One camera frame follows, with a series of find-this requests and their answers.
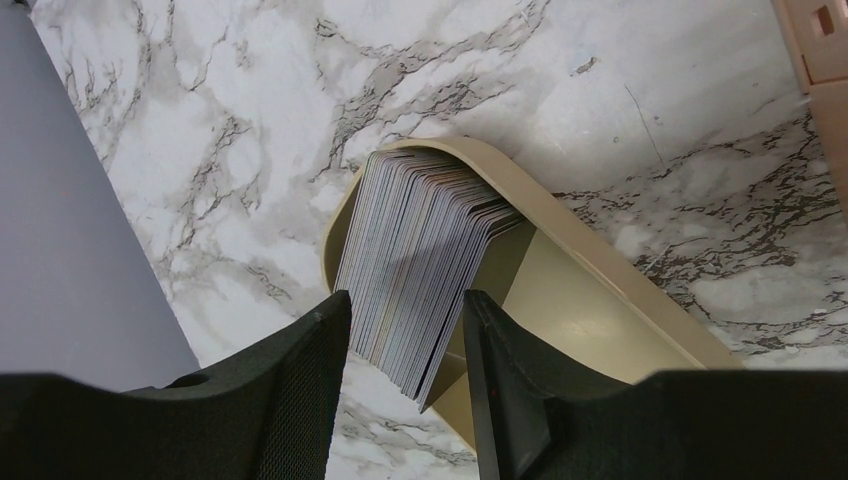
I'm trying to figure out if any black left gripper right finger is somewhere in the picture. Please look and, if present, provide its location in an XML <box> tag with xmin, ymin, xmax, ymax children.
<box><xmin>464</xmin><ymin>290</ymin><xmax>847</xmax><ymax>479</ymax></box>

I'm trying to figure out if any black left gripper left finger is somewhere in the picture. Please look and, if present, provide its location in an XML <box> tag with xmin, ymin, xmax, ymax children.
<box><xmin>1</xmin><ymin>290</ymin><xmax>352</xmax><ymax>479</ymax></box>

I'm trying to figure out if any stack of cards in tray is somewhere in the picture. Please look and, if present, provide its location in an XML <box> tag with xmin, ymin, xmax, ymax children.
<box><xmin>334</xmin><ymin>148</ymin><xmax>525</xmax><ymax>406</ymax></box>

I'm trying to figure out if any beige oval tray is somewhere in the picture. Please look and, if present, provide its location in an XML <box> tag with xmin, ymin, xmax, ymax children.
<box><xmin>320</xmin><ymin>136</ymin><xmax>745</xmax><ymax>452</ymax></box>

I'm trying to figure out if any orange desk file organizer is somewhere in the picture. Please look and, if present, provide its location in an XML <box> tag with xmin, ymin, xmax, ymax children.
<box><xmin>773</xmin><ymin>0</ymin><xmax>847</xmax><ymax>211</ymax></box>

